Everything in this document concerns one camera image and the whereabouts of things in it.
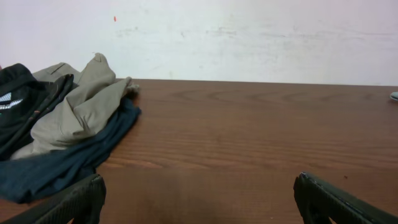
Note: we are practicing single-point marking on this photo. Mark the navy blue folded garment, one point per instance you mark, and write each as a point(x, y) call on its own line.
point(28, 179)

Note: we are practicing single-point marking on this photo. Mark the light blue t-shirt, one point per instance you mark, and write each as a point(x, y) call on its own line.
point(394, 96)

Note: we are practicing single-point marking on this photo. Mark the black patterned shirt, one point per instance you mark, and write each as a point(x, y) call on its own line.
point(24, 100)

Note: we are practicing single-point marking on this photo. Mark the khaki folded pants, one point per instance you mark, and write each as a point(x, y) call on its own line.
point(83, 112)

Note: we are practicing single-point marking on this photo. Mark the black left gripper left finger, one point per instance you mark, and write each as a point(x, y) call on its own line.
point(80, 203)

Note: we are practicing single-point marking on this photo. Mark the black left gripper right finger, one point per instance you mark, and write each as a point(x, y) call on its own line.
point(319, 202)

